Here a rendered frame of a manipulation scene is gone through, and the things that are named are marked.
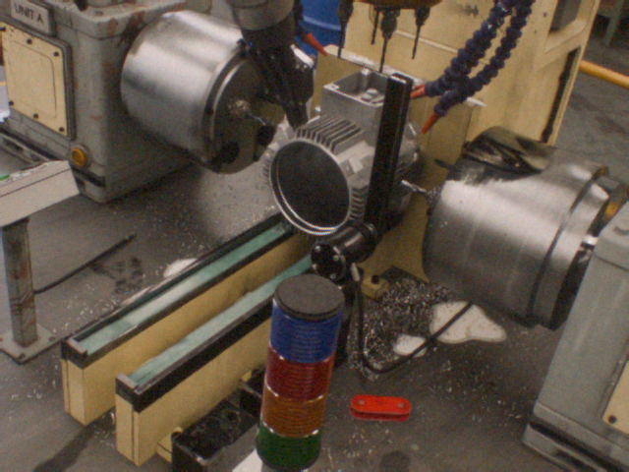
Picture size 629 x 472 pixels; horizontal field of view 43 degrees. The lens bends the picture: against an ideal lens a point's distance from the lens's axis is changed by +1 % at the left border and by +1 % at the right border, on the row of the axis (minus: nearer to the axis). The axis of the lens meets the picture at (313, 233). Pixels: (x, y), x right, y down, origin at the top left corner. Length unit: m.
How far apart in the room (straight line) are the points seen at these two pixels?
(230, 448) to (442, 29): 0.78
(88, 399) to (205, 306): 0.22
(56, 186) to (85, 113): 0.41
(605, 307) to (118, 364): 0.63
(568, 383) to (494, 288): 0.15
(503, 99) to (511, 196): 0.34
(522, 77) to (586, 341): 0.49
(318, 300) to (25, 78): 1.04
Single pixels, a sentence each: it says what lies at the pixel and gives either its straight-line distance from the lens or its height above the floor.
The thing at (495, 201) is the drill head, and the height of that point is 1.12.
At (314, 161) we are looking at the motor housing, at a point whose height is 0.99.
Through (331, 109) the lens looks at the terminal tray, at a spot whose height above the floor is 1.11.
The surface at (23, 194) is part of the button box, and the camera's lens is 1.10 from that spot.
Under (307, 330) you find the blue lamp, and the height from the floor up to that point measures 1.20.
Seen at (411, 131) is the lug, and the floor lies 1.08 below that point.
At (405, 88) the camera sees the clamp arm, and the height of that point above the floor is 1.24.
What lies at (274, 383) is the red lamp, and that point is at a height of 1.13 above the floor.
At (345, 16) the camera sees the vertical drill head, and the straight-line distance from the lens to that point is 1.21.
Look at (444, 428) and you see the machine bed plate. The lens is 1.18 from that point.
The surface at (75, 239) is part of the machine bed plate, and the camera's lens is 1.47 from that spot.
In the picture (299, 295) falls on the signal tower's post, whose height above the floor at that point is 1.22.
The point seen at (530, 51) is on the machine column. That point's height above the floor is 1.21.
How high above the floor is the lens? 1.63
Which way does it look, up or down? 33 degrees down
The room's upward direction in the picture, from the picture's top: 8 degrees clockwise
